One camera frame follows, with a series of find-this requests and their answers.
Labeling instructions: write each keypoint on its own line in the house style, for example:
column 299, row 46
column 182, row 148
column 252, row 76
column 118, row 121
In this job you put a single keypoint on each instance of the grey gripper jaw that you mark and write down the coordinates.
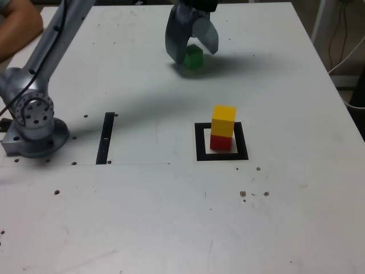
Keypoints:
column 176, row 37
column 206, row 31

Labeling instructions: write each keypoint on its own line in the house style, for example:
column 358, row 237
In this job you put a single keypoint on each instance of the green cube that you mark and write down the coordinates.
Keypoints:
column 195, row 58

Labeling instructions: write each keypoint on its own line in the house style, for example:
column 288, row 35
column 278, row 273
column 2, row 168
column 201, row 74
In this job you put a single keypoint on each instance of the yellow cube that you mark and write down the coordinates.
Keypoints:
column 223, row 122

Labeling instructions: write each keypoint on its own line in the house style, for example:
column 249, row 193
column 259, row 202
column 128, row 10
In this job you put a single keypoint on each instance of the red cube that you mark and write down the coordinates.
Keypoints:
column 221, row 142

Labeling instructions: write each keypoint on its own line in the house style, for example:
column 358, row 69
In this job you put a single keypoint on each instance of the person's forearm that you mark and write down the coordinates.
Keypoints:
column 17, row 28

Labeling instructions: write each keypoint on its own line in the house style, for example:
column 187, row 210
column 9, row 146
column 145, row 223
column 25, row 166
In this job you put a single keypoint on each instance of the black tape square outline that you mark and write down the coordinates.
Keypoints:
column 199, row 142

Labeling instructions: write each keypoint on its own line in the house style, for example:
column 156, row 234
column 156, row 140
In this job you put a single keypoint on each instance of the black tape strip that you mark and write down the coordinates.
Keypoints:
column 104, row 140

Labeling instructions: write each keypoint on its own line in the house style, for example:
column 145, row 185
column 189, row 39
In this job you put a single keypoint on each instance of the grey floor bar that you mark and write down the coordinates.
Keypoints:
column 345, row 81

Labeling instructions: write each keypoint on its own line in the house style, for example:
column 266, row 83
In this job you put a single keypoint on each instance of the white metal frame post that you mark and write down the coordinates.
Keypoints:
column 318, row 20

